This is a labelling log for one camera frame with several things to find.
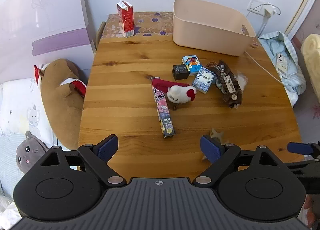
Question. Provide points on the yellow fluffy blanket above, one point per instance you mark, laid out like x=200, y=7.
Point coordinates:
x=311, y=52

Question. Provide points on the brown scrunchie with blue bow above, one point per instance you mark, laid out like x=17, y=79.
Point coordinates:
x=221, y=68

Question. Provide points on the white cat plush toy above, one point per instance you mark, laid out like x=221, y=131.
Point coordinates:
x=178, y=92

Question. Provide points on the small star-shaped object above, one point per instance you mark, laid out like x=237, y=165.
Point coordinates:
x=217, y=135

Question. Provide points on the white charger plug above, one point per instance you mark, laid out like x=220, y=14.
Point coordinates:
x=270, y=10

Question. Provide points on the long cartoon printed box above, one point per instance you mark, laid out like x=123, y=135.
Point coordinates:
x=165, y=120

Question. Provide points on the beige plastic storage bin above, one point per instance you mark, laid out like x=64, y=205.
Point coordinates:
x=200, y=32

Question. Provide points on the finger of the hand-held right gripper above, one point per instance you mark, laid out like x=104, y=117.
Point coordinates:
x=303, y=165
x=298, y=148

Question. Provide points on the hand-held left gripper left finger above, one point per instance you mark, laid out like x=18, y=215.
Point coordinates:
x=109, y=145

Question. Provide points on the phone in white case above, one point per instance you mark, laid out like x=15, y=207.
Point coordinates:
x=282, y=64

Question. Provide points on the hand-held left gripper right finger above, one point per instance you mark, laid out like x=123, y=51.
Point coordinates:
x=210, y=149

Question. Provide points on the white printed pillow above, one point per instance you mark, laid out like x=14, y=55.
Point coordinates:
x=17, y=110

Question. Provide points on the purple and white wardrobe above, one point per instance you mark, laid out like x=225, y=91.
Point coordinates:
x=50, y=8

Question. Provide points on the person's right hand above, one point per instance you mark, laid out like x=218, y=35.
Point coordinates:
x=312, y=210

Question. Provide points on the small white packet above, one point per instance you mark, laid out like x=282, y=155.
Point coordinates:
x=242, y=79

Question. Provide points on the white wall socket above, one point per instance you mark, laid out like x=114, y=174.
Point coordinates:
x=255, y=5

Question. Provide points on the light blue quilted cloth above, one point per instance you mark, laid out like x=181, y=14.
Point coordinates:
x=292, y=82

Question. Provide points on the blue white patterned box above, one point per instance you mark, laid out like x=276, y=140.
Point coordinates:
x=203, y=80

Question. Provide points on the red milk carton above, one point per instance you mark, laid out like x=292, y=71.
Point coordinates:
x=126, y=19

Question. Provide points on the light checked bed sheet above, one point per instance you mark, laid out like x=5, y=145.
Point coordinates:
x=7, y=165

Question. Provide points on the wooden desk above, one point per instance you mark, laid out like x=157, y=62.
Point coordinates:
x=130, y=75

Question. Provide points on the small black box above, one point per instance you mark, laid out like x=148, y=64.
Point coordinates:
x=180, y=71

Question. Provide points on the grey cat plush toy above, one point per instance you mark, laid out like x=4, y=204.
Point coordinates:
x=28, y=154

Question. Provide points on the brown capybara plush toy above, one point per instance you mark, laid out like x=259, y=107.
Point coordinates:
x=60, y=110

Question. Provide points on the small blue cartoon box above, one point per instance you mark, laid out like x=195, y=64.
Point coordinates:
x=192, y=64

